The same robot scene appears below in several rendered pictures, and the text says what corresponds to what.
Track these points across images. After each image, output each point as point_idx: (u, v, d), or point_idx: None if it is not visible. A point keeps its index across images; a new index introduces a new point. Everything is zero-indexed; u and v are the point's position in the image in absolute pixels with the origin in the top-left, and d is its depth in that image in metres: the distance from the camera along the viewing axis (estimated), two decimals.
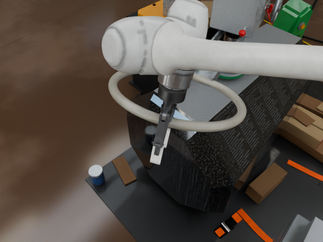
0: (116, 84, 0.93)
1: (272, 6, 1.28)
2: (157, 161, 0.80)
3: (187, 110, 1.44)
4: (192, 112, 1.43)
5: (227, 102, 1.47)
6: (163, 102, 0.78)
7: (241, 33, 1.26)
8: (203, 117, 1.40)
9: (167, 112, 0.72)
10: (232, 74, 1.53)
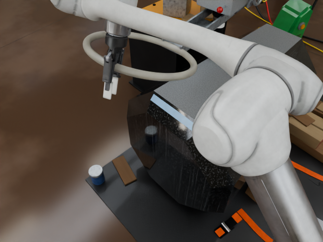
0: (90, 39, 1.16)
1: None
2: (108, 96, 1.03)
3: (187, 110, 1.44)
4: (192, 112, 1.43)
5: None
6: None
7: (218, 9, 1.40)
8: None
9: (109, 55, 0.93)
10: None
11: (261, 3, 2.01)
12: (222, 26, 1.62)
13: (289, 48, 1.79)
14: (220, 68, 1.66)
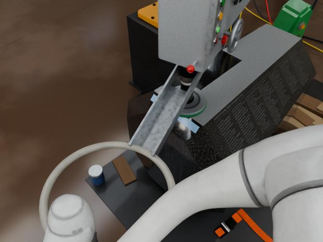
0: (46, 198, 0.98)
1: (226, 38, 1.11)
2: None
3: None
4: None
5: (227, 102, 1.47)
6: None
7: (189, 69, 1.09)
8: (203, 117, 1.40)
9: None
10: None
11: None
12: None
13: (289, 48, 1.79)
14: (220, 68, 1.66)
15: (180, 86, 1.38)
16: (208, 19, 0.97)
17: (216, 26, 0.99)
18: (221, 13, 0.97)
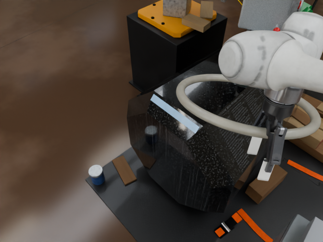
0: (190, 100, 0.90)
1: (301, 2, 1.31)
2: (266, 177, 0.77)
3: (187, 110, 1.44)
4: None
5: (227, 102, 1.47)
6: (265, 117, 0.76)
7: (276, 30, 1.27)
8: None
9: (282, 126, 0.70)
10: None
11: None
12: None
13: None
14: (220, 68, 1.66)
15: None
16: None
17: None
18: None
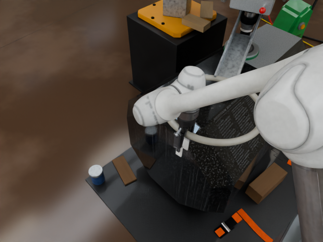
0: None
1: None
2: (179, 154, 1.25)
3: None
4: None
5: (227, 102, 1.47)
6: None
7: (262, 10, 1.40)
8: (203, 117, 1.40)
9: (178, 133, 1.12)
10: (250, 55, 1.70)
11: None
12: (251, 30, 1.65)
13: (289, 48, 1.79)
14: None
15: (240, 34, 1.69)
16: None
17: None
18: None
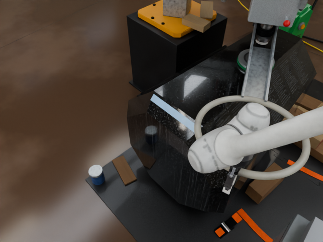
0: None
1: None
2: (227, 192, 1.13)
3: (187, 110, 1.44)
4: (192, 112, 1.43)
5: (227, 102, 1.47)
6: None
7: (287, 23, 1.31)
8: (203, 117, 1.40)
9: (233, 174, 1.00)
10: None
11: None
12: (267, 41, 1.56)
13: (289, 48, 1.79)
14: (220, 68, 1.66)
15: (255, 47, 1.60)
16: None
17: None
18: None
